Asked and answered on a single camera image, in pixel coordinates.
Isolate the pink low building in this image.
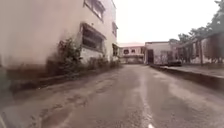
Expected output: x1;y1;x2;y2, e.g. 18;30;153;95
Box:
118;42;147;65

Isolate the grey concrete road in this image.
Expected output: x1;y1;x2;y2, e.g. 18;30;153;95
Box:
0;63;224;128

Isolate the row of bushes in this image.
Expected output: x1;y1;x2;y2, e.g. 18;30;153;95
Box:
46;38;123;76

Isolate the pale building with dark door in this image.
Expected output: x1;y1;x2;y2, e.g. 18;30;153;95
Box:
143;41;176;66

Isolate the dirt strip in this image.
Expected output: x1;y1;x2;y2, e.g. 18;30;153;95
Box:
8;67;122;99

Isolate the tall beige building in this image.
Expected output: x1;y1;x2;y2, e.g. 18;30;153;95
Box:
0;0;120;73

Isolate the raised concrete pavement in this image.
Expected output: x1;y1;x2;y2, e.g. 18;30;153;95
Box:
149;63;224;90

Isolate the row of trees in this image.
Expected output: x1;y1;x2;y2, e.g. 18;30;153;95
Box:
176;0;224;44

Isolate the stained boundary wall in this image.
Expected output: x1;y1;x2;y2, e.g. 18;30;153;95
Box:
173;31;224;66

